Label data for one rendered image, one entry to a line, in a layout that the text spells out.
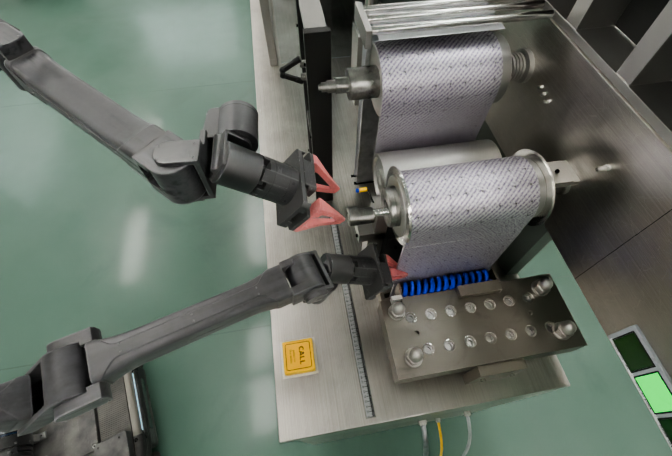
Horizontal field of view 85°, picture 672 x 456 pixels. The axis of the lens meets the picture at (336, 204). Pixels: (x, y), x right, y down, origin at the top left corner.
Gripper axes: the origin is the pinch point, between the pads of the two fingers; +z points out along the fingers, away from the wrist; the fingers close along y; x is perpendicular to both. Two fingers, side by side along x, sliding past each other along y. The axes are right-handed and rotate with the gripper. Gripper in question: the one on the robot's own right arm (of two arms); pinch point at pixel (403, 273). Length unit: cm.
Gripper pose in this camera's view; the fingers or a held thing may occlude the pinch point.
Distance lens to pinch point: 82.1
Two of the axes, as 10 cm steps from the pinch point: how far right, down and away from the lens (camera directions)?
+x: 4.8, -5.5, -6.8
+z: 8.6, 1.5, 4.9
